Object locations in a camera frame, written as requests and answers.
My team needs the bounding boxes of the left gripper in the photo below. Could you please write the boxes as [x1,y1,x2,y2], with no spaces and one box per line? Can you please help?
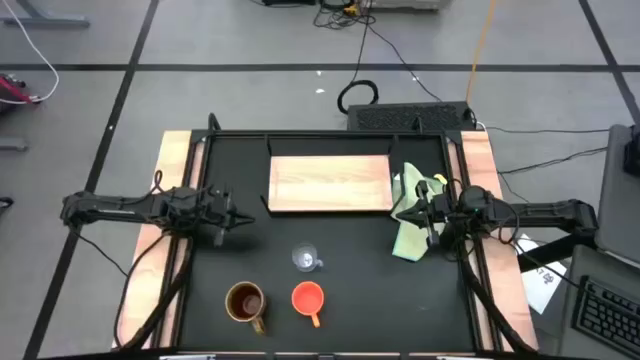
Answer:
[199,185,257,248]

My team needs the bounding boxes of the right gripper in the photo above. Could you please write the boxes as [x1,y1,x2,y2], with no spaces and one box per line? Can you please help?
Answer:
[395,179,454,248]

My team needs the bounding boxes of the clear glass mug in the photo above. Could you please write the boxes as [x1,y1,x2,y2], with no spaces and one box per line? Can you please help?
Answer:
[291,242,325,274]

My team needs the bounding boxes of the brown green ceramic mug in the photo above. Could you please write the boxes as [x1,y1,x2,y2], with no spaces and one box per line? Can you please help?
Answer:
[224,281,268,336]

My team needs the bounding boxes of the orange plastic mug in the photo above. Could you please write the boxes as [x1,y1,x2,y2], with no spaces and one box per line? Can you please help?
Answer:
[291,281,326,330]

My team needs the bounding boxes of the wooden shelf board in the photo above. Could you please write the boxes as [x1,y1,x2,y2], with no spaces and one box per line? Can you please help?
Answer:
[267,154,394,213]

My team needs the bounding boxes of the light green cloth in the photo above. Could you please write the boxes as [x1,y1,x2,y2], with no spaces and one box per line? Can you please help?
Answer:
[390,161,450,263]

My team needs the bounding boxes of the white paper sheet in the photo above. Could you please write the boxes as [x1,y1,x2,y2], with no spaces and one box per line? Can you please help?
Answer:
[513,233,569,316]

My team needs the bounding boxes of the black metal bar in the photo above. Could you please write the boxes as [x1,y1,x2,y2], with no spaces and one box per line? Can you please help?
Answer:
[516,233,599,274]

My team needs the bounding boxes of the grey desk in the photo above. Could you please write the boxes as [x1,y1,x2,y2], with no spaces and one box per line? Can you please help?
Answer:
[558,243,640,360]

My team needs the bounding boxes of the black keyboard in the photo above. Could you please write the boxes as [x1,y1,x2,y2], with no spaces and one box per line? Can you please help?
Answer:
[570,275,640,358]

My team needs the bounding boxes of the red device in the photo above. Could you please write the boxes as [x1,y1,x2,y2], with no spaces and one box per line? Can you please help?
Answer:
[0,73,34,107]

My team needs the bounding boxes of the grey table foot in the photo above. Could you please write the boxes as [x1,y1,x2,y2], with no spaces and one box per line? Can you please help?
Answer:
[0,0,92,29]

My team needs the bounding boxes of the black metal shelf frame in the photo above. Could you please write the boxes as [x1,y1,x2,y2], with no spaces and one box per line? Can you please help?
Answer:
[259,132,402,218]

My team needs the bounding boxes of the black sleeved cable bundle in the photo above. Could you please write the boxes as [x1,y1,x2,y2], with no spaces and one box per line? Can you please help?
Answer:
[456,239,540,354]
[113,234,194,350]

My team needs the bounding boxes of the black aluminium table frame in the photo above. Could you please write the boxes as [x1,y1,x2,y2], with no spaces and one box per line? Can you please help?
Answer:
[149,112,501,353]

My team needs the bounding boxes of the coiled black cable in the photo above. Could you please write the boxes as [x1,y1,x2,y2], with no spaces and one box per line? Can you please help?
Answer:
[336,79,380,116]

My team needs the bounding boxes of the long black floor cable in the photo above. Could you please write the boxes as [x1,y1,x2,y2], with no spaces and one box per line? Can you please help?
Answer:
[366,23,444,104]

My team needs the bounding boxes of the yellow cable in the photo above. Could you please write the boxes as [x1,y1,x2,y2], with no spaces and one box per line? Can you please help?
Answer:
[464,0,498,104]

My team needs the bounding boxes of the tangled black cables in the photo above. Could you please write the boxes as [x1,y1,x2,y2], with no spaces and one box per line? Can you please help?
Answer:
[311,0,377,30]

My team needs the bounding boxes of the white cable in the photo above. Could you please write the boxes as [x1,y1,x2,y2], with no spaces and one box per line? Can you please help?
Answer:
[0,0,61,106]

